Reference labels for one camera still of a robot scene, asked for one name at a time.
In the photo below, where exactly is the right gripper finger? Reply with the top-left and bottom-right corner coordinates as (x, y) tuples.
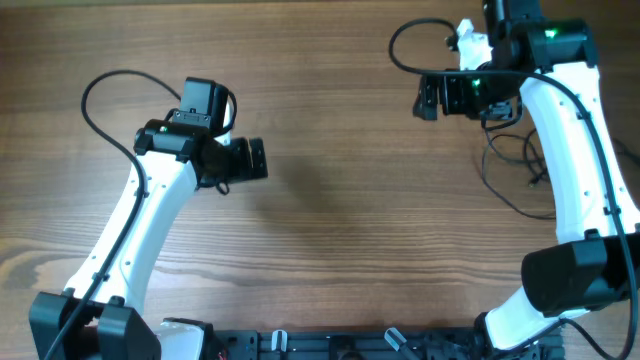
(480, 100), (513, 121)
(412, 75), (439, 121)

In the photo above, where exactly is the right camera black cable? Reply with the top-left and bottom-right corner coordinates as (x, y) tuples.
(388, 18), (640, 360)

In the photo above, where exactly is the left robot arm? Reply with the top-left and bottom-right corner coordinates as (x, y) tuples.
(29, 77), (268, 359)

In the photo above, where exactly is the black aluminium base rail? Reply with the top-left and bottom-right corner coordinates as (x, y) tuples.
(205, 327), (565, 360)

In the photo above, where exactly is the thick black USB cable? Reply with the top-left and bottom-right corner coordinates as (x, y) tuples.
(479, 119), (640, 221)

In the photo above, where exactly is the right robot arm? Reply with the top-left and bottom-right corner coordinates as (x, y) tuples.
(413, 1), (639, 358)

